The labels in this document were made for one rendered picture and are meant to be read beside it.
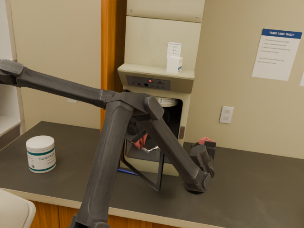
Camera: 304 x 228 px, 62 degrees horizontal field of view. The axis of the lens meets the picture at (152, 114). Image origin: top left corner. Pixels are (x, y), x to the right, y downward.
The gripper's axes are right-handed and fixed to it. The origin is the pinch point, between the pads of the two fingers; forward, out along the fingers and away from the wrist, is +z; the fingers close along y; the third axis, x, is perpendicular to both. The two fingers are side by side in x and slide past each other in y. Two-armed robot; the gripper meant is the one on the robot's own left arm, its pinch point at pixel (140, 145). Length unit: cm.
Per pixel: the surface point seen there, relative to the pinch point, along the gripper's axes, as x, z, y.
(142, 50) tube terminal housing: -15.3, -29.4, -25.6
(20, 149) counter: -67, 9, 40
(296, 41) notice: 17, 1, -104
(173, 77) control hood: 3.8, -21.8, -23.7
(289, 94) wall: 20, 29, -94
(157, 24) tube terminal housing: -11, -38, -34
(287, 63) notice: 15, 11, -98
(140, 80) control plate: -9.8, -21.0, -16.0
